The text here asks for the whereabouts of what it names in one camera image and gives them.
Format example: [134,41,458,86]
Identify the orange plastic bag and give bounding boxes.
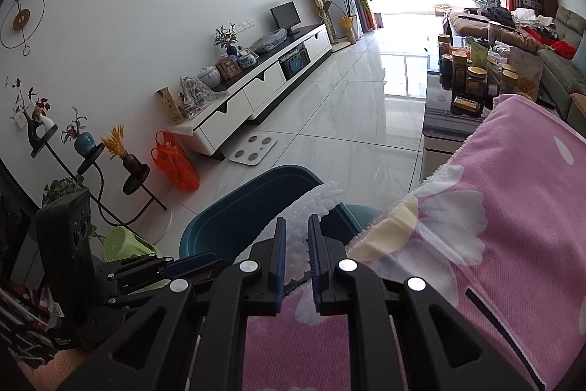
[151,131,201,191]

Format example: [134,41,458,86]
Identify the grey-green sofa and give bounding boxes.
[446,6,586,130]

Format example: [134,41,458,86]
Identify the white and black TV cabinet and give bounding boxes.
[167,23,333,156]

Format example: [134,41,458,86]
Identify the cluster of glass jars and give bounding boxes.
[437,34,488,99]

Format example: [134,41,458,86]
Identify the green ivy plant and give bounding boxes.
[42,176,106,240]

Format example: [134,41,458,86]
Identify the teal vase with flower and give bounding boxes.
[62,107,97,156]

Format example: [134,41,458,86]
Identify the white ceramic jar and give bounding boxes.
[198,66,221,88]

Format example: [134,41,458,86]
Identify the black monitor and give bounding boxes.
[270,1,301,37]

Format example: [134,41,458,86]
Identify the brown snack bag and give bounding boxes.
[504,47,543,99]

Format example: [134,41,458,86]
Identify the tall clear container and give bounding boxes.
[487,21,504,48]

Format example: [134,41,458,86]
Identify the blue-grey cushion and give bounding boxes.
[572,36,586,75]

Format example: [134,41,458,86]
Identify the gold tin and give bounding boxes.
[451,96,483,117]

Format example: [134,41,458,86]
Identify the round black wall clock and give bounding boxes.
[0,0,47,55]

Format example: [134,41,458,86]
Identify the patterned paper box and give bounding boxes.
[158,88,185,123]

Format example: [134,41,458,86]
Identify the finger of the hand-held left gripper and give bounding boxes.
[107,251,230,282]
[109,280,171,311]

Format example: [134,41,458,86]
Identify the black metal plant stand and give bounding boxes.
[27,121,168,245]

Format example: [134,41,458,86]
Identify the blue vase with plant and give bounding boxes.
[214,23,239,57]

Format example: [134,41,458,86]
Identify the black and white flower vase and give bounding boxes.
[7,75,58,140]

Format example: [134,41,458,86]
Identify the clear plastic bag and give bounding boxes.
[178,75,216,117]

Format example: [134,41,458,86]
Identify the person's left forearm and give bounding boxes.
[18,345,106,391]

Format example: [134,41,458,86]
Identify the black glass coffee table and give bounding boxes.
[419,54,504,190]

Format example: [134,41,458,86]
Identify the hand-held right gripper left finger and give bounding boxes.
[59,217,287,391]

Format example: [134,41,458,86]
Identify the white bathroom scale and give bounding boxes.
[229,133,278,165]

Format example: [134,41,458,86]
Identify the teal plastic bin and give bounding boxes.
[179,165,383,263]

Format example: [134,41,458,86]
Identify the bluish plastic bag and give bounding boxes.
[251,29,288,54]

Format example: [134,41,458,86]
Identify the red cloth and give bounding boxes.
[549,39,578,61]

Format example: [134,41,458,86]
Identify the pink floral towel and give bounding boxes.
[192,94,586,391]

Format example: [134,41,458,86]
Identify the dark furniture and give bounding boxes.
[0,162,51,355]

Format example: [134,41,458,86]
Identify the black clothes pile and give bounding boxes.
[476,6,513,25]

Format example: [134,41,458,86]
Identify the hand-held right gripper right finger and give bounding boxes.
[307,214,534,391]

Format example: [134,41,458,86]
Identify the white clothes pile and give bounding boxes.
[512,7,555,30]

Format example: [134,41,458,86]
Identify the green packet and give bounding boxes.
[471,40,490,66]

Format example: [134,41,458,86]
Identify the light green plastic stool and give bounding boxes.
[101,226,163,268]

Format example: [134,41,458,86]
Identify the dark vase with yellow wheat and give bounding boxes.
[101,125,145,172]

